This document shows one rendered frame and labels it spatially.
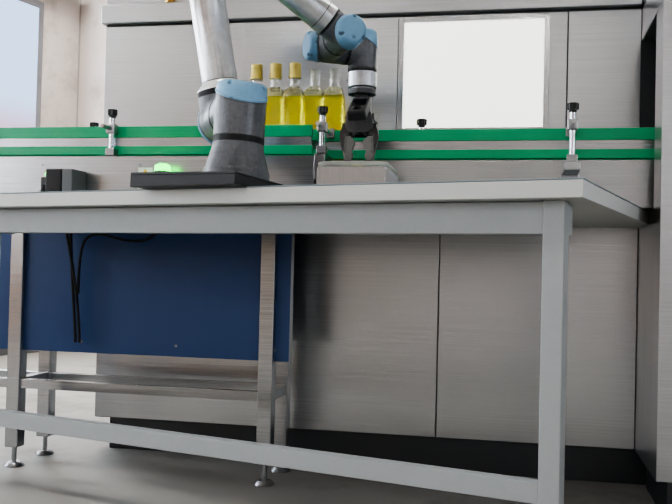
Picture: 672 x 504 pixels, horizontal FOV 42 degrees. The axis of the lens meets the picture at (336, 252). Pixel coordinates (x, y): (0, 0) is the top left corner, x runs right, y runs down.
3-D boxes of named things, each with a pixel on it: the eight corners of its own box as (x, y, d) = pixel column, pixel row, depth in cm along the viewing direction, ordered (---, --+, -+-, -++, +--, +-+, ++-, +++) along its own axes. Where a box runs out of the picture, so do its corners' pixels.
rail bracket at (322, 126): (335, 158, 242) (336, 113, 242) (322, 150, 225) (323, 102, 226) (325, 158, 242) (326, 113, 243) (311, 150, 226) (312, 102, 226)
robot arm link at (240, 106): (218, 130, 191) (223, 69, 191) (205, 139, 203) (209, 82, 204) (271, 137, 195) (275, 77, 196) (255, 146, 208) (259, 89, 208)
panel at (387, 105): (547, 134, 249) (550, 15, 250) (548, 132, 246) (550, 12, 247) (244, 136, 267) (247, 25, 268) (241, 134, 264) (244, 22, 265)
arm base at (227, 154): (237, 175, 187) (240, 129, 188) (187, 177, 196) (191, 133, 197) (282, 185, 200) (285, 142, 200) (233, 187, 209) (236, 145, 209)
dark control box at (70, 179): (85, 202, 244) (86, 171, 244) (71, 199, 236) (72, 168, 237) (58, 201, 246) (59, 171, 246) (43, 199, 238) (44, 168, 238)
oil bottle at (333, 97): (344, 163, 248) (346, 88, 249) (340, 161, 243) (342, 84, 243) (324, 163, 249) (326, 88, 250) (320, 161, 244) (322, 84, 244)
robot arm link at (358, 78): (374, 69, 220) (342, 70, 222) (374, 87, 220) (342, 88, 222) (379, 76, 227) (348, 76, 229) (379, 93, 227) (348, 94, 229)
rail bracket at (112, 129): (120, 158, 245) (121, 110, 245) (108, 154, 237) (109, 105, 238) (106, 158, 245) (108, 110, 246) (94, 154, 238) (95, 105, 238)
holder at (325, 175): (400, 207, 236) (400, 178, 236) (385, 199, 209) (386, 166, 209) (338, 207, 239) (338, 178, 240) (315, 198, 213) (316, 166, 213)
